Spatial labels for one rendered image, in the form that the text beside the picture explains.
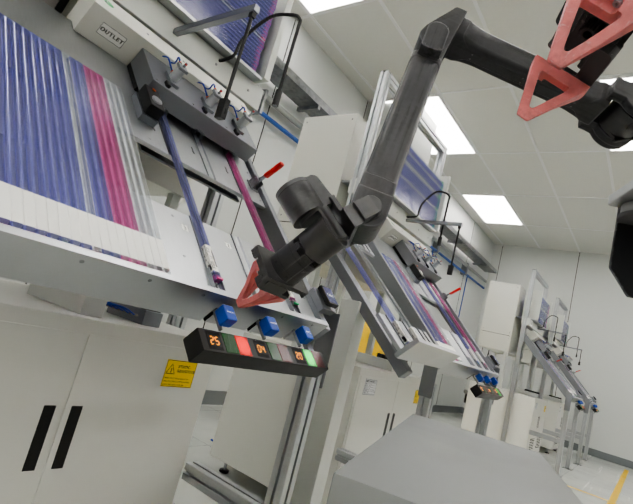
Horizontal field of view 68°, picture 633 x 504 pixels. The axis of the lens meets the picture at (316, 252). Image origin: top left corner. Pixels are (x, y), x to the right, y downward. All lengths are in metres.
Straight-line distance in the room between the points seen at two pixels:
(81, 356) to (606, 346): 7.81
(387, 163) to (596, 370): 7.66
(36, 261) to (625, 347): 8.06
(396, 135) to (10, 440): 0.85
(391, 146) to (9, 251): 0.54
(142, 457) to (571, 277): 7.85
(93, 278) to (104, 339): 0.39
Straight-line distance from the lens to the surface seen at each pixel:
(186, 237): 0.85
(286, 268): 0.69
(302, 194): 0.69
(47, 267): 0.65
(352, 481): 0.44
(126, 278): 0.68
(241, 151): 1.29
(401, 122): 0.81
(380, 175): 0.73
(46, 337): 1.00
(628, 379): 8.27
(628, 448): 8.26
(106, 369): 1.07
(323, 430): 1.31
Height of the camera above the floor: 0.71
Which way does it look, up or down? 9 degrees up
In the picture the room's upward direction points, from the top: 15 degrees clockwise
